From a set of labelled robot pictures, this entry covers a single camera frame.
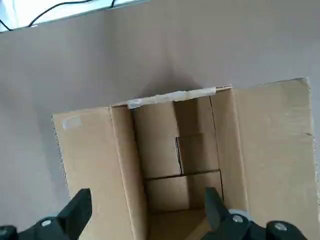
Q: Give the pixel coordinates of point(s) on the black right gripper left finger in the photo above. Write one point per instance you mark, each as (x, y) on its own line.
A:
(50, 227)

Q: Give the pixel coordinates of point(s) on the brown cardboard box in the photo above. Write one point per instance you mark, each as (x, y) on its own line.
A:
(262, 150)

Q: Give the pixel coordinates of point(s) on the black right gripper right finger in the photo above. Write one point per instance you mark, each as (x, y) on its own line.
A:
(217, 212)

